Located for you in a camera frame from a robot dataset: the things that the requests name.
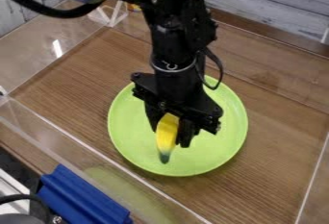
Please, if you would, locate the blue plastic clamp block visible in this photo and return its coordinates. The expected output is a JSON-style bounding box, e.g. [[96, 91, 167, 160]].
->
[[37, 164, 133, 224]]

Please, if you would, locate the yellow green-tipped banana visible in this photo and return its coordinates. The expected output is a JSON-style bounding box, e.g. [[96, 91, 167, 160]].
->
[[155, 113, 179, 163]]

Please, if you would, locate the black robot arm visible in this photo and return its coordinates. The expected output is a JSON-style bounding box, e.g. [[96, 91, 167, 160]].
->
[[77, 0, 223, 147]]

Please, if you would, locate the green round plate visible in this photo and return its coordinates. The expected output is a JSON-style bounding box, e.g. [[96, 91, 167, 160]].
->
[[107, 83, 247, 177]]

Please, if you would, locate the yellow labelled tin can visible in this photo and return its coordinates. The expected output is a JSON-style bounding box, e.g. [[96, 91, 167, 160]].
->
[[127, 4, 141, 12]]

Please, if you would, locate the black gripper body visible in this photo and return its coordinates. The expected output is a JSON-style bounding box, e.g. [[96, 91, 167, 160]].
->
[[131, 63, 223, 135]]

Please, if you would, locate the clear acrylic corner bracket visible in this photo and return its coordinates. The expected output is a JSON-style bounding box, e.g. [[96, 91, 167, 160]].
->
[[87, 1, 128, 28]]

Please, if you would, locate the black cable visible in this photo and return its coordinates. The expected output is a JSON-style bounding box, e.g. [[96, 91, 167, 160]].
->
[[0, 0, 224, 91]]

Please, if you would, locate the clear acrylic tray wall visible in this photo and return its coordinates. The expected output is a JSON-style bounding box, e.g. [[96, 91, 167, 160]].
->
[[0, 87, 212, 224]]

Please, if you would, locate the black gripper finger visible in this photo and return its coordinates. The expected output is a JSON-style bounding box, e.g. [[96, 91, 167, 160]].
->
[[176, 118, 199, 148], [146, 103, 167, 131]]

